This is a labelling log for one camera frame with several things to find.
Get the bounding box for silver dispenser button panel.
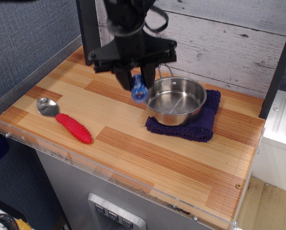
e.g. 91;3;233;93
88;193;147;230

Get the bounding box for white metal side unit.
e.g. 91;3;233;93
252;90;286;190

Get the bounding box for silver toy fridge cabinet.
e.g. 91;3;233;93
37;151;235;230

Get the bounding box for blue plastic gum container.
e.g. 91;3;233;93
131;74;148;104

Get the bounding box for dark grey vertical post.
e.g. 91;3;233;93
76;0;101;66

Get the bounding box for red handled metal spoon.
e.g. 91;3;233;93
36;97;93;144

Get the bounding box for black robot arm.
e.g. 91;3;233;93
88;0;177;91

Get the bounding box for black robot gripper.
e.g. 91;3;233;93
88;30;177;91

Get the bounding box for dark purple folded cloth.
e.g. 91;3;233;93
145;90;221;142

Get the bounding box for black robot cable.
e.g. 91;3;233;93
144;4;169;33

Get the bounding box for stainless steel saucepan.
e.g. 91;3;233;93
145;76;207;126

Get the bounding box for dark right frame post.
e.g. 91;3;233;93
259;42;286;119

